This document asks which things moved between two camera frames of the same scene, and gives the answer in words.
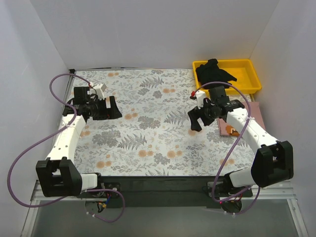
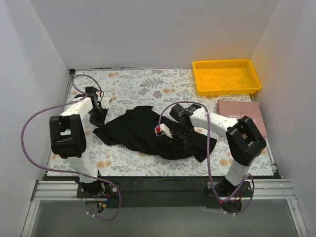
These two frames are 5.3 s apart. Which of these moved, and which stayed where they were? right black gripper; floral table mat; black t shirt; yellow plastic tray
Moved: black t shirt; right black gripper
Stayed: floral table mat; yellow plastic tray
